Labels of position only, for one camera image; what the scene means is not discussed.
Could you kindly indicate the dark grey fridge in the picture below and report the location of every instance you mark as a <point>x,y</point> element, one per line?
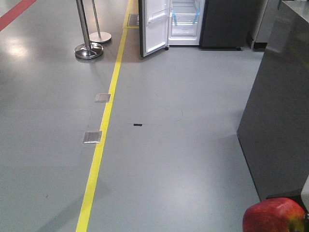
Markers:
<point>210,23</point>

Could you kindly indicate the grey stone counter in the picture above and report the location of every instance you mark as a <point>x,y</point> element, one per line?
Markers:
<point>274,129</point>

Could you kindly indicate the dark grey fridge door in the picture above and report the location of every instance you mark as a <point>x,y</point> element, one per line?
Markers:
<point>153,25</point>

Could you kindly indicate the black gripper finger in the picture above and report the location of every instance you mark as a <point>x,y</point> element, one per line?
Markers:
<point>294,195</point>

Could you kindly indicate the metal floor plate upper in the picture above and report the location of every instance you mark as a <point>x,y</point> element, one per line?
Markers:
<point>102,97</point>

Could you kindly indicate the metal floor plate lower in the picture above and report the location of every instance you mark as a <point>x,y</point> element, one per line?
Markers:
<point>92,137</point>

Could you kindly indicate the red yellow apple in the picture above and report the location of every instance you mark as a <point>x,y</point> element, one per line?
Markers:
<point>274,215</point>

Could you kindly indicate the metal floor plate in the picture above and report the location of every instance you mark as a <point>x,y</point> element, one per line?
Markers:
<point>102,97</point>
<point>92,137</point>

